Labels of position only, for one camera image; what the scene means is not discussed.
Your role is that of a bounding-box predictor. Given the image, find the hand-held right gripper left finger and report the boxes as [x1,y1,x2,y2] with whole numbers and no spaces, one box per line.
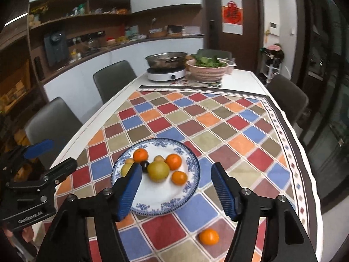
[38,162,143,262]

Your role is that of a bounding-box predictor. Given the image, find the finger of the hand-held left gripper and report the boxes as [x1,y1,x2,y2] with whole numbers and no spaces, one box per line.
[5,157,78,194]
[0,139,54,170]

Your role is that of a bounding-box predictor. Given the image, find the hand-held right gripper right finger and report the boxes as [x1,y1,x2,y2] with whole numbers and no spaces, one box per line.
[210,162,318,262]

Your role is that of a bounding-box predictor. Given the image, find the yellow pear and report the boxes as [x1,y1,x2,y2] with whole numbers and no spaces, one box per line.
[120,163,134,177]

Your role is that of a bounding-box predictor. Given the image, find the blue rimmed white plate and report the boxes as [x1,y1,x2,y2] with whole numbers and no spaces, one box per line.
[111,138,201,217]

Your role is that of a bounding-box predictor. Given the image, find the large green round fruit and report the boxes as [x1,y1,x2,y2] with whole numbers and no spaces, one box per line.
[147,161,170,183]

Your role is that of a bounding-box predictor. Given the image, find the large orange mandarin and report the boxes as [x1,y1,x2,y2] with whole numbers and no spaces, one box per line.
[171,171,188,185]

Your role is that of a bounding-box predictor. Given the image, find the person's left hand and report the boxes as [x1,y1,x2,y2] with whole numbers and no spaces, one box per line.
[3,222,37,253]

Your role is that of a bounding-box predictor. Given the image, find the grey dining chair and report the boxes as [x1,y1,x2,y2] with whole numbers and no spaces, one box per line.
[266,74,309,126]
[197,48,233,60]
[24,97,84,167]
[93,60,137,104]

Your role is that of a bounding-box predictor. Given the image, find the small orange mandarin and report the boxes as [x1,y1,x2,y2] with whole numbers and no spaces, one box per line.
[165,153,183,170]
[199,228,220,245]
[133,148,149,163]

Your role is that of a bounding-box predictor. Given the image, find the colourful checked tablecloth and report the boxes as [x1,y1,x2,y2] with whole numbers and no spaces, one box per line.
[53,85,314,262]

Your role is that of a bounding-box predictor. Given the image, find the pink plastic basket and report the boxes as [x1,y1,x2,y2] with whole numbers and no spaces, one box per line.
[186,59,229,82]

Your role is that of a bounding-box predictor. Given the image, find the white induction cooker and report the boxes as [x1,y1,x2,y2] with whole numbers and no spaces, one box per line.
[147,67,187,82]

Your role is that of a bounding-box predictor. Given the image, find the green leafy vegetables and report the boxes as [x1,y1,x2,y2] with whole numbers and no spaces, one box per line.
[191,55,228,68]

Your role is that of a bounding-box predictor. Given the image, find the white shoe rack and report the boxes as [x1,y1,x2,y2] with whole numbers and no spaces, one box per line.
[260,44,284,84]

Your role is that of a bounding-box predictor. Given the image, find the steel cooking pot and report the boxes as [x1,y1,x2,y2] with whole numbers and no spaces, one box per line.
[145,52,188,69]

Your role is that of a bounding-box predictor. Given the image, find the glass sliding door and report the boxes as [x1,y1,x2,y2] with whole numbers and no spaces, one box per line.
[294,0,349,213]

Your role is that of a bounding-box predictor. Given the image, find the brown door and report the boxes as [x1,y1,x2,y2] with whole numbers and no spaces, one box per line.
[202,0,263,74]

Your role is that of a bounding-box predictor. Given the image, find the wooden wall shelf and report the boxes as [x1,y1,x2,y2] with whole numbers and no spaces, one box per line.
[0,0,131,110]

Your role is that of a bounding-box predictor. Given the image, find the red wall poster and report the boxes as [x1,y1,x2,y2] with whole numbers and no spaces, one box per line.
[221,0,244,35]

